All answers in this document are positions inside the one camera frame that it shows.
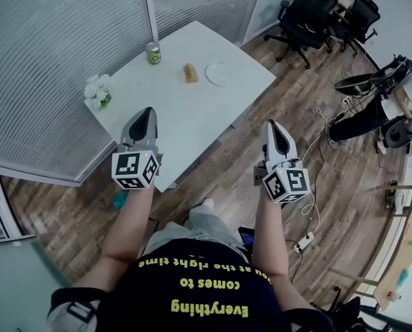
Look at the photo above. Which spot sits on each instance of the light wooden desk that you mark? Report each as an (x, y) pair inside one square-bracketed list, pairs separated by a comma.
[(404, 251)]

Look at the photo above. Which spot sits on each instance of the teal plastic bottle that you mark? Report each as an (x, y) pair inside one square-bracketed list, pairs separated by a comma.
[(403, 277)]

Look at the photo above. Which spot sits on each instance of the teal cloth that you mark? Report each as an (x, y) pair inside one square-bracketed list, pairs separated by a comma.
[(120, 200)]

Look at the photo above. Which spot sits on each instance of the white power strip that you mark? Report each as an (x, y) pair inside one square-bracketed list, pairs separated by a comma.
[(346, 100), (304, 243)]

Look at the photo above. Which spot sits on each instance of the person's grey trousers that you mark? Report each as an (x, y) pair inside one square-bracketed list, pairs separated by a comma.
[(205, 223)]

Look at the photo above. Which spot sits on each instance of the white flower bouquet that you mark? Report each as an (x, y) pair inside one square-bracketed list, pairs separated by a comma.
[(96, 90)]

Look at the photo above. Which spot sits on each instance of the white round plate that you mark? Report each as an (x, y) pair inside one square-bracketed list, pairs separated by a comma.
[(219, 74)]

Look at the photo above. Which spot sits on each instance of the green drink can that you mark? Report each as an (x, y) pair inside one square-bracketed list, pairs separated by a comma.
[(153, 54)]

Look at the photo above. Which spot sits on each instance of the person's black printed shirt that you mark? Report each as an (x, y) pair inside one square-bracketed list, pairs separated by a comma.
[(150, 296)]

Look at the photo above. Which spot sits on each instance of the person's left forearm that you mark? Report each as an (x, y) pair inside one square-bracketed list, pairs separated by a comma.
[(133, 227)]

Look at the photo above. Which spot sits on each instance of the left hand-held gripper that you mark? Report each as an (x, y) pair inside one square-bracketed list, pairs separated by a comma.
[(126, 166)]

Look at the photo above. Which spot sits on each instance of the tan fuzzy brush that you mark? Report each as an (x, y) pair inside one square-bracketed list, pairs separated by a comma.
[(190, 73)]

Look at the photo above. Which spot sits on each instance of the frosted glass door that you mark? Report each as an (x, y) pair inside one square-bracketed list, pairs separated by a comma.
[(15, 289)]

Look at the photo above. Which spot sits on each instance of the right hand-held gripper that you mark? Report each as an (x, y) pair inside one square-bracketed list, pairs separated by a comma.
[(288, 185)]

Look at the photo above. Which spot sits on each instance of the person's right forearm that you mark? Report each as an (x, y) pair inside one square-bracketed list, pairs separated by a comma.
[(269, 233)]

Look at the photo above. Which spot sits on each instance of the white square table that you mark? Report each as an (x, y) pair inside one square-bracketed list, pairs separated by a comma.
[(192, 116)]

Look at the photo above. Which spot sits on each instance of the black mesh office chair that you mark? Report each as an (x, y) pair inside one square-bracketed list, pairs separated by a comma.
[(347, 313), (363, 16), (306, 9)]

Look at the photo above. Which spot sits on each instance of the black phone with blue screen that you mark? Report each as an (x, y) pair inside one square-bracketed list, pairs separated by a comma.
[(246, 237)]

